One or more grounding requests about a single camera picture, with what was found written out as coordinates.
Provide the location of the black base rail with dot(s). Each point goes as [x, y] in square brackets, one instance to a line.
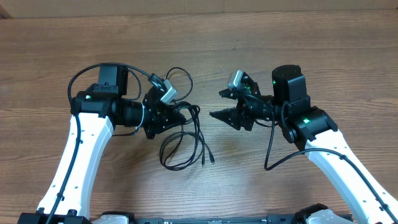
[269, 219]

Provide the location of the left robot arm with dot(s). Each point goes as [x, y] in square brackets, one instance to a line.
[95, 114]

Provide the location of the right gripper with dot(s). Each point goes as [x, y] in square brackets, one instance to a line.
[233, 118]

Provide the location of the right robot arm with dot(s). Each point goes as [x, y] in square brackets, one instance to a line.
[314, 134]

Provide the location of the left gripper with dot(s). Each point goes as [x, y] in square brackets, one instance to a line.
[159, 121]

